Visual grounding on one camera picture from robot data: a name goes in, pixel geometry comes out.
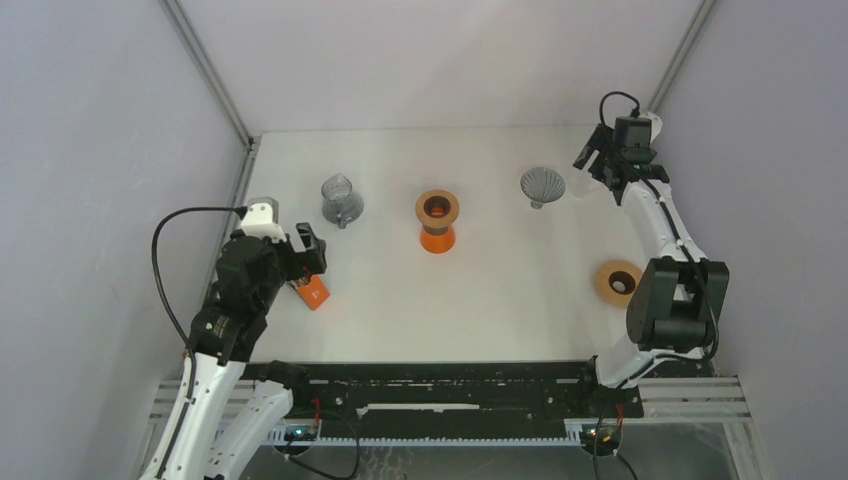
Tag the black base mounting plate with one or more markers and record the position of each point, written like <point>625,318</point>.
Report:
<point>459,401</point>

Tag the orange coffee filter box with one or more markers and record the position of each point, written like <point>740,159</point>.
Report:
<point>312,291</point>

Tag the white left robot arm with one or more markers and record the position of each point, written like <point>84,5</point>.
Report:
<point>252,268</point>

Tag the clear ribbed glass dripper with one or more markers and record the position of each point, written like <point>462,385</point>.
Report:
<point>542,185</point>

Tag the aluminium frame rail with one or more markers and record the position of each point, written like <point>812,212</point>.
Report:
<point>198,54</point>

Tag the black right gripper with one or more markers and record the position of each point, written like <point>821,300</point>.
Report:
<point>600,140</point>

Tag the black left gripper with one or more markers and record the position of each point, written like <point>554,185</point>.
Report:
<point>303,262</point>

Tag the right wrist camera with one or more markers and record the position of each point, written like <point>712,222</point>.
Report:
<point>634,135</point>

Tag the orange glass carafe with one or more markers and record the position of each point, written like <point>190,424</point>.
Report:
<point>437,241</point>

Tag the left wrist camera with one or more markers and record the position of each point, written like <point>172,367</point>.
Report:
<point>261,220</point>

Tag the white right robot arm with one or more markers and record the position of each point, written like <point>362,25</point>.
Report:
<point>674,310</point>

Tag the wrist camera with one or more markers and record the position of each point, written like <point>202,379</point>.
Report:
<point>634,135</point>
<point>261,220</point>

